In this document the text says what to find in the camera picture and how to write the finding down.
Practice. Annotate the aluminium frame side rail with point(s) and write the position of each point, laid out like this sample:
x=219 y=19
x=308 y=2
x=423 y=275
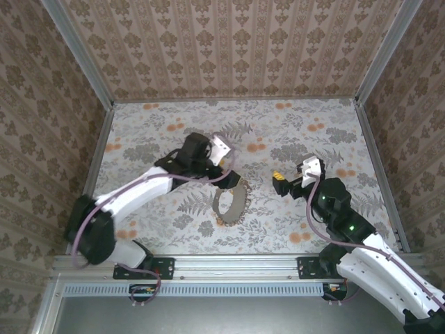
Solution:
x=372 y=153
x=99 y=149

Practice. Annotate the aluminium outer frame bar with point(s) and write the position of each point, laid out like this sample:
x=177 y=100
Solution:
x=47 y=306

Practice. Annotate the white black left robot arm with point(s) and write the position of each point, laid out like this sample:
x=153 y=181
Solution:
x=139 y=188

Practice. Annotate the black connector board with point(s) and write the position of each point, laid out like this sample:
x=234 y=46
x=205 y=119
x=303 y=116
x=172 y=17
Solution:
x=335 y=288
x=142 y=289

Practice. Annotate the metal keys and keyring bunch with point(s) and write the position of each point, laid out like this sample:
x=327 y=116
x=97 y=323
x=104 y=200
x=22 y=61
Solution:
x=240 y=205

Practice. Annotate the thin aluminium frame back rail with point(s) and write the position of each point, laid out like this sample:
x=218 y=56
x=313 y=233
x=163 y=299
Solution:
x=236 y=100

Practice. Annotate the aluminium frame post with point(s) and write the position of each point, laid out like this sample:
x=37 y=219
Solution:
x=389 y=52
x=80 y=59

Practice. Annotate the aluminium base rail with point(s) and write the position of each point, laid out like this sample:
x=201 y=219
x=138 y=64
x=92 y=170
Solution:
x=236 y=268

